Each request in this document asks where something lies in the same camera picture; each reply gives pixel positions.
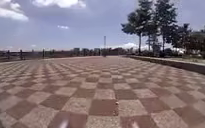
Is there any row of distant buildings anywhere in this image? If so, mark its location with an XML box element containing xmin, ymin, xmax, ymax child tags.
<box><xmin>69</xmin><ymin>46</ymin><xmax>133</xmax><ymax>57</ymax></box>

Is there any red and grey chequered paving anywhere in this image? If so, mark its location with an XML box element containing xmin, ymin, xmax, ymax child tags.
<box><xmin>0</xmin><ymin>55</ymin><xmax>205</xmax><ymax>128</ymax></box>

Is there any tall thin mast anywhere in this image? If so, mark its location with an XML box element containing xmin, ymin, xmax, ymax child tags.
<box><xmin>103</xmin><ymin>35</ymin><xmax>107</xmax><ymax>50</ymax></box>

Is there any group of tall trees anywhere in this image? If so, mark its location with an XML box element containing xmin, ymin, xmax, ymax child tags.
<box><xmin>120</xmin><ymin>0</ymin><xmax>192</xmax><ymax>55</ymax></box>

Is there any dark railing fence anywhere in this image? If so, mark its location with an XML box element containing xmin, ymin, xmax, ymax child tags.
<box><xmin>0</xmin><ymin>49</ymin><xmax>74</xmax><ymax>64</ymax></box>

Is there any row of dark bushes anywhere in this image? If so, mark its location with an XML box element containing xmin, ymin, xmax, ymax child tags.
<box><xmin>141</xmin><ymin>32</ymin><xmax>205</xmax><ymax>61</ymax></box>

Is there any low stone kerb wall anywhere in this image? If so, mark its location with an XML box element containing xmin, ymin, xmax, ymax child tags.
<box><xmin>126</xmin><ymin>54</ymin><xmax>205</xmax><ymax>77</ymax></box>

